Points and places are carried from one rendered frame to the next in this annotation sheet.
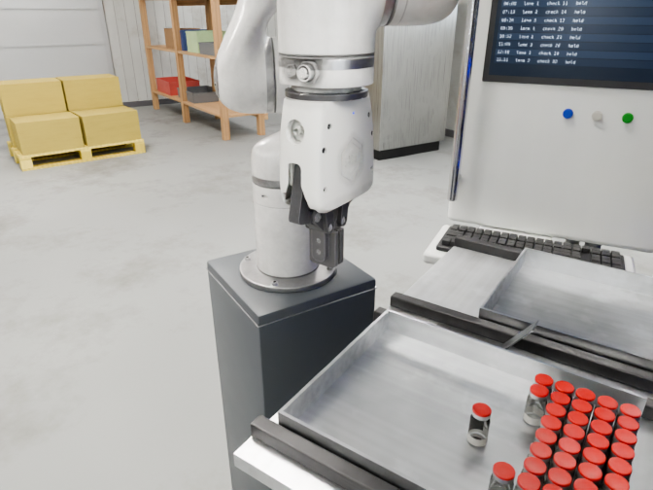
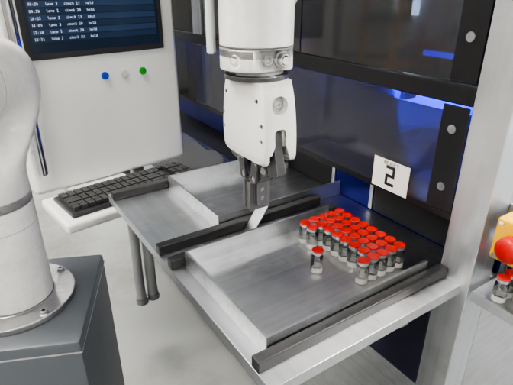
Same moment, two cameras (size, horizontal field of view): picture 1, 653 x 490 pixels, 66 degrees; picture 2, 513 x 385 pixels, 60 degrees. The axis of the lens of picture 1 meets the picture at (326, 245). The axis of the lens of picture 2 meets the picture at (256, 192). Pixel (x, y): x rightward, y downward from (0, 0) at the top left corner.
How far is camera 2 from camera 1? 0.56 m
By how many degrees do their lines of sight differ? 60
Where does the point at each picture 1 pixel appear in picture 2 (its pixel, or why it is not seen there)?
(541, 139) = (92, 100)
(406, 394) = (263, 282)
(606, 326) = not seen: hidden behind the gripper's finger
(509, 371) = (271, 237)
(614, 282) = (224, 172)
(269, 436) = (276, 355)
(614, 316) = not seen: hidden behind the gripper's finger
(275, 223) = (19, 250)
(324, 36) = (291, 32)
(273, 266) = (26, 299)
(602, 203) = (146, 134)
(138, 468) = not seen: outside the picture
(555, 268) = (191, 180)
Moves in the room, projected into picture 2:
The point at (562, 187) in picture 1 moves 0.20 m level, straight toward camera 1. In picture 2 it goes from (118, 132) to (151, 148)
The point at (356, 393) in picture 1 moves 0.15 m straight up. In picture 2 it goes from (247, 304) to (246, 222)
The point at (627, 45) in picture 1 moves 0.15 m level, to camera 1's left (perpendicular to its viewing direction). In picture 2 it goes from (127, 19) to (90, 23)
